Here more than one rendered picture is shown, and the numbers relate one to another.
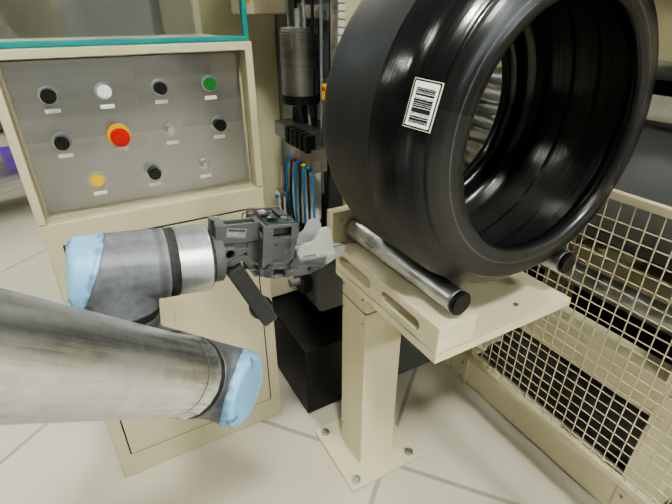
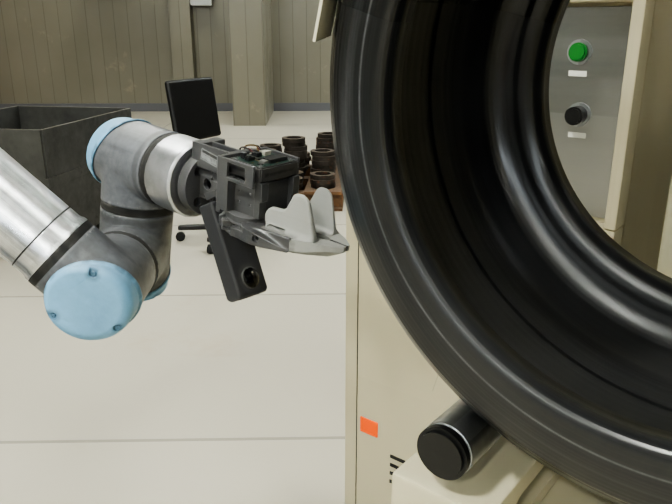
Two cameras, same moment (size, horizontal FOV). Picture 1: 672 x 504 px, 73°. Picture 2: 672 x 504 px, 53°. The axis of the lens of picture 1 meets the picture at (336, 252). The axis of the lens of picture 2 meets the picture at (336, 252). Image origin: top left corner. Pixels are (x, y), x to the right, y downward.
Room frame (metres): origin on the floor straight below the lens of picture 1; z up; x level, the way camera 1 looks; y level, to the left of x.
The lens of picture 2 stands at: (0.38, -0.60, 1.21)
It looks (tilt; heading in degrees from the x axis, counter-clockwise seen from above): 18 degrees down; 68
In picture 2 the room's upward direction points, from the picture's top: straight up
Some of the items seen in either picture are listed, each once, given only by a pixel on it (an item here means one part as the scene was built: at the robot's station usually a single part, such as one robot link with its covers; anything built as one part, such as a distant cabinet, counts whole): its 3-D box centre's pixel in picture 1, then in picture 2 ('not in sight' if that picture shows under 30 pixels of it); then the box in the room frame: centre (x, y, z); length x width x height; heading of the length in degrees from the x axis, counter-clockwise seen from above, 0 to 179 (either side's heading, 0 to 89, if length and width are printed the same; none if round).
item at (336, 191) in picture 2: not in sight; (295, 164); (2.06, 4.28, 0.21); 1.17 x 0.81 x 0.42; 67
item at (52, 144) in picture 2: not in sight; (36, 177); (0.25, 3.76, 0.36); 1.05 x 0.87 x 0.72; 61
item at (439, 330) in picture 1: (396, 286); (527, 426); (0.78, -0.12, 0.83); 0.36 x 0.09 x 0.06; 29
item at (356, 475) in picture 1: (366, 441); not in sight; (1.06, -0.10, 0.01); 0.27 x 0.27 x 0.02; 29
